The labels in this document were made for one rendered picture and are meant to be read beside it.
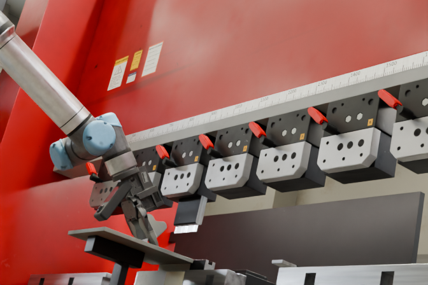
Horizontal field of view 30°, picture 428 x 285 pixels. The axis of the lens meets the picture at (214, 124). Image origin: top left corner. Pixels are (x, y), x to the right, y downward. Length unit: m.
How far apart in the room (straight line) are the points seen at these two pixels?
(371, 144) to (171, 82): 0.91
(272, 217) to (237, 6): 0.76
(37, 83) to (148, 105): 0.68
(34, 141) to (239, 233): 0.78
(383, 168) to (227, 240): 1.23
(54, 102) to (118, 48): 1.00
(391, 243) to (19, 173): 1.29
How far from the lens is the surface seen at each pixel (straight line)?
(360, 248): 2.34
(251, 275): 2.16
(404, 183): 11.80
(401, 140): 1.58
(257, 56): 2.07
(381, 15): 1.79
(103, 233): 1.90
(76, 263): 2.90
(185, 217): 2.11
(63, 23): 3.01
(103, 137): 1.83
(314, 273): 1.65
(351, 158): 1.66
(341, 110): 1.74
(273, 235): 2.62
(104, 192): 2.46
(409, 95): 1.62
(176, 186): 2.13
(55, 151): 1.96
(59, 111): 1.84
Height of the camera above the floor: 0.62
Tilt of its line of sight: 21 degrees up
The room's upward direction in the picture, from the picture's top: 13 degrees clockwise
